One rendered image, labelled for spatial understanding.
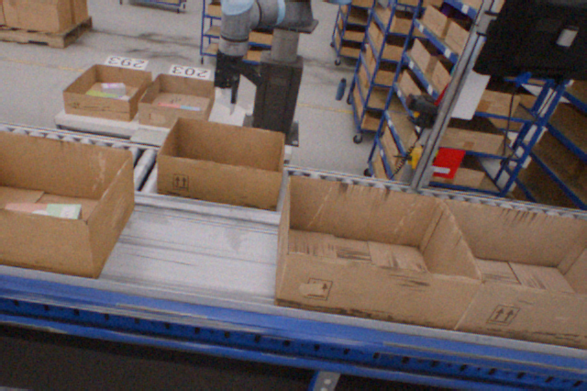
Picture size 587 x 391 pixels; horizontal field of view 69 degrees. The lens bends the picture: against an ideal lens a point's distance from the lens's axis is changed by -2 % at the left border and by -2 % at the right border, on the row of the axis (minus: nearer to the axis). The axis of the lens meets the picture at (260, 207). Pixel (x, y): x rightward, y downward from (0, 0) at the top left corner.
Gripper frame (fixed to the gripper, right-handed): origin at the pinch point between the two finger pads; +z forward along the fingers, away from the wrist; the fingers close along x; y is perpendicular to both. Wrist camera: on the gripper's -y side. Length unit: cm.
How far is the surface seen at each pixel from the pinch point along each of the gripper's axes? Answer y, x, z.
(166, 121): 29.4, -21.7, 23.0
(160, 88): 41, -59, 28
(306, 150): -50, -161, 116
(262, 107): -9.8, -28.4, 13.4
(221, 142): 3.3, 0.8, 14.4
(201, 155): 10.4, 1.5, 21.0
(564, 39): -95, 1, -40
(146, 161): 30.0, 7.0, 23.3
